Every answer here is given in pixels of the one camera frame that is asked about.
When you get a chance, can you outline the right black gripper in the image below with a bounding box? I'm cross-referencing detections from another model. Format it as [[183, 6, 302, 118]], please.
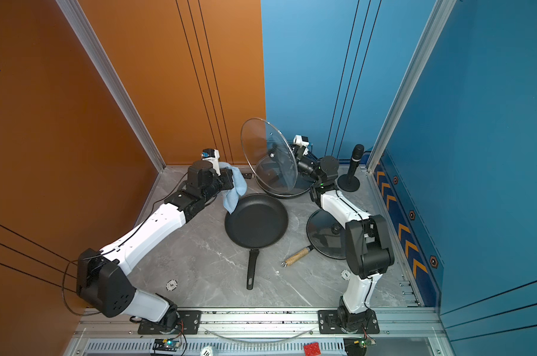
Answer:
[[272, 147, 323, 186]]

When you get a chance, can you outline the light blue microfibre cloth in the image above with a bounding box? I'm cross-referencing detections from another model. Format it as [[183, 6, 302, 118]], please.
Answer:
[[219, 162, 248, 214]]

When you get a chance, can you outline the glass lid of pan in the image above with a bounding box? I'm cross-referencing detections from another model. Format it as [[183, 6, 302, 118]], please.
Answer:
[[306, 208, 349, 260]]

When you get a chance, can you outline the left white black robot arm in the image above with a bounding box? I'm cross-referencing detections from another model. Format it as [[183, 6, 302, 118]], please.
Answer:
[[75, 159, 244, 334]]

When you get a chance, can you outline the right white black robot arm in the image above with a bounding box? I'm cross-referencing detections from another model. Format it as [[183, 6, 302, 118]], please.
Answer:
[[296, 154, 395, 335]]

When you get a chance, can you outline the black microphone on stand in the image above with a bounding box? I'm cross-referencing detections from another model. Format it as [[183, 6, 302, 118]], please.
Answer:
[[337, 144, 365, 192]]

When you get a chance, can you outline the right white round marker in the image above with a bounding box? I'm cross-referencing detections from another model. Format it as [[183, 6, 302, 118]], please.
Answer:
[[340, 270, 351, 280]]

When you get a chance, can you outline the white round marker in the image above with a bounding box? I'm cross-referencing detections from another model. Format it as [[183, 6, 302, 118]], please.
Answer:
[[340, 270, 351, 280], [165, 280, 178, 292]]

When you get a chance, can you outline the left white round marker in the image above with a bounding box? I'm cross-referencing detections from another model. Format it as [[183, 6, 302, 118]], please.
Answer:
[[165, 280, 178, 292]]

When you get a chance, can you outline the white round knob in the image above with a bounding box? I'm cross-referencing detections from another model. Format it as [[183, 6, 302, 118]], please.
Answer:
[[200, 346, 216, 356]]

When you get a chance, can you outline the small green circuit board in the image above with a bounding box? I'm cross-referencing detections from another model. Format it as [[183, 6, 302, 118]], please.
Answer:
[[152, 338, 183, 355]]

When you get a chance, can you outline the red perforated block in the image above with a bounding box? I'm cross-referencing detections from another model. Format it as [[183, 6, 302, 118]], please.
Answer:
[[303, 342, 322, 356]]

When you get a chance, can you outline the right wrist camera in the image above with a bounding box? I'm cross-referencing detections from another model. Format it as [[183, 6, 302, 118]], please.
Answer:
[[293, 135, 310, 148]]

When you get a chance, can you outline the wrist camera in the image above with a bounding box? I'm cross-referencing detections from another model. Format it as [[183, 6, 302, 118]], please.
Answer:
[[202, 148, 220, 176], [293, 135, 310, 148]]

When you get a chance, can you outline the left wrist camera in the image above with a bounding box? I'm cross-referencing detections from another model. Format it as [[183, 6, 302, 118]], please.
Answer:
[[202, 148, 220, 176]]

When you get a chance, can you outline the black frying pan long handle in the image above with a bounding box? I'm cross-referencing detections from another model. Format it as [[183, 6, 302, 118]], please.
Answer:
[[225, 194, 289, 290]]

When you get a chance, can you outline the flat black pan wooden handle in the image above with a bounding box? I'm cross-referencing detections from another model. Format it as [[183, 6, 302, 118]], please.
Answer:
[[280, 208, 354, 270]]

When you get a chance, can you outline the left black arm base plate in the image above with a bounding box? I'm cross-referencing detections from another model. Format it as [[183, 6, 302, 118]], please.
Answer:
[[137, 309, 202, 336]]

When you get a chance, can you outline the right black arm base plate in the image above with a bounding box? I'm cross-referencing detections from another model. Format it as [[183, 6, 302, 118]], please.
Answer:
[[318, 308, 381, 335]]

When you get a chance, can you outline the right circuit board with wires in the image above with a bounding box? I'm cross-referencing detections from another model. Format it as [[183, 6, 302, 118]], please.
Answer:
[[354, 335, 376, 349]]

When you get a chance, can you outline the aluminium front rail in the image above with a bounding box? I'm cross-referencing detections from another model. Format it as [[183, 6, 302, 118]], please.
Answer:
[[72, 307, 446, 339]]

